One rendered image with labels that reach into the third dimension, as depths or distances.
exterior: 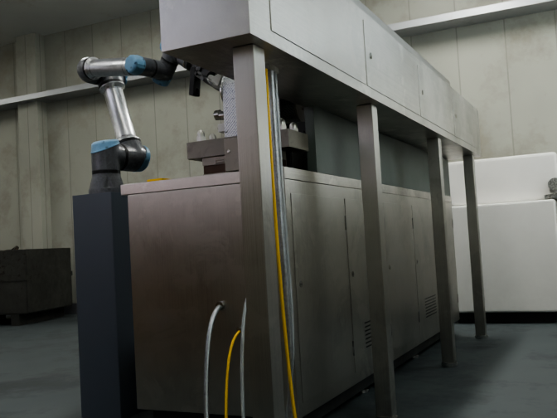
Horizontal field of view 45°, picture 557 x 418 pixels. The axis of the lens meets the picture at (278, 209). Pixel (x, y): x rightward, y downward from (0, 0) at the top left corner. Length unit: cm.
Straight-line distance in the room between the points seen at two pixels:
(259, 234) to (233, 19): 51
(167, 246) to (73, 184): 569
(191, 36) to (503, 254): 369
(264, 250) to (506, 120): 462
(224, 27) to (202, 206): 83
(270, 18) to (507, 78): 455
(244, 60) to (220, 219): 74
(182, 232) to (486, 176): 322
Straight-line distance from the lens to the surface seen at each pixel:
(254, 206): 161
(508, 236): 502
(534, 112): 605
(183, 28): 170
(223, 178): 226
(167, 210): 237
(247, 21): 161
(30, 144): 830
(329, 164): 252
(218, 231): 226
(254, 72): 166
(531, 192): 512
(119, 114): 305
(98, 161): 287
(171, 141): 725
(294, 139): 226
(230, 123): 256
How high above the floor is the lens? 65
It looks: 3 degrees up
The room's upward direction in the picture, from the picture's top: 3 degrees counter-clockwise
